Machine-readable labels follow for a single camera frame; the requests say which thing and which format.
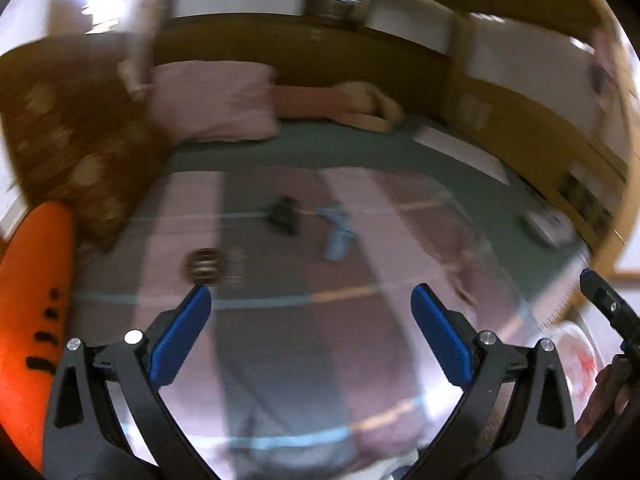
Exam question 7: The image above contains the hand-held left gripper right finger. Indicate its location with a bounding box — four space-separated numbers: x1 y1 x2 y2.
410 283 577 480

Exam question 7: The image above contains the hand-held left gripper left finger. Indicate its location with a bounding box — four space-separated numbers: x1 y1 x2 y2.
42 284 216 480

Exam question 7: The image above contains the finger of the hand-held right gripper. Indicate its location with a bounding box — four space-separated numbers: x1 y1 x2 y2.
579 269 640 356

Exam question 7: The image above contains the white bag-lined waste bin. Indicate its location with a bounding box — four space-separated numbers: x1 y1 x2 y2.
542 310 601 426

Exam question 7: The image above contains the person's right hand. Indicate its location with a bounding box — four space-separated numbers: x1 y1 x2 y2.
579 360 632 437

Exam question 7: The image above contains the brown striped round item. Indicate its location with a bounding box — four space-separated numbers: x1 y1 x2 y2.
182 247 228 286

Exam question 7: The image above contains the pink plaid blanket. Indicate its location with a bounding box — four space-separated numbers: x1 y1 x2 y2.
65 167 546 480

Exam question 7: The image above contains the white flat box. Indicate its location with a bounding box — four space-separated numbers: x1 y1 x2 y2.
522 207 576 247

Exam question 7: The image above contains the light blue crumpled item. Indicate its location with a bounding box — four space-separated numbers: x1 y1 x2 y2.
314 202 357 262

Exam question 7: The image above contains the small black item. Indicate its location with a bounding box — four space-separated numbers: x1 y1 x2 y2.
267 195 302 236

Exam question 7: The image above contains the orange cushion with black marks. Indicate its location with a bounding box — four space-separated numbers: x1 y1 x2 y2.
0 202 78 471

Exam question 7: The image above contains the white paper sheet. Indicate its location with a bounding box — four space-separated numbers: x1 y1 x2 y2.
414 125 511 186

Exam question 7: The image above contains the brown patterned cushion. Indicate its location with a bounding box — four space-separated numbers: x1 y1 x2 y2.
0 35 173 253

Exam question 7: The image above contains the green bed sheet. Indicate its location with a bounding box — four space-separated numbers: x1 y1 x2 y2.
150 115 586 271

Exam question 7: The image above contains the pink pillow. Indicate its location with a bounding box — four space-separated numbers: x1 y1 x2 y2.
150 60 280 143

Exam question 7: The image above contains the brown plush toy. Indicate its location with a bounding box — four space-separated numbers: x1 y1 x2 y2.
272 81 405 133

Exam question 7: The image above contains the wooden bed frame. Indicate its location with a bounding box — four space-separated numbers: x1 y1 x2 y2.
150 12 640 271

